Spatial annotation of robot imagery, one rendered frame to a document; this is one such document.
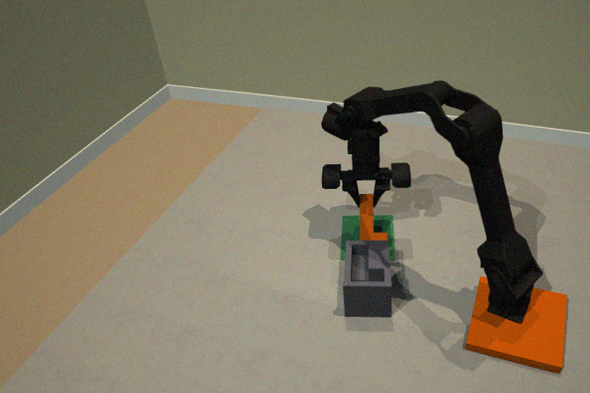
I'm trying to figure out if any orange l-shaped part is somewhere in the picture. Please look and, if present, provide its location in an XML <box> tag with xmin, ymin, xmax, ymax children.
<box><xmin>359</xmin><ymin>194</ymin><xmax>387</xmax><ymax>241</ymax></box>

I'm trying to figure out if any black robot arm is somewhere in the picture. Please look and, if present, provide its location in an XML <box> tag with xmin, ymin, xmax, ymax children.
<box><xmin>321</xmin><ymin>80</ymin><xmax>543</xmax><ymax>324</ymax></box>

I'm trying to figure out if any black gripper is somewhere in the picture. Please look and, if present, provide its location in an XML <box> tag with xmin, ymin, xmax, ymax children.
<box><xmin>321</xmin><ymin>148</ymin><xmax>411</xmax><ymax>208</ymax></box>

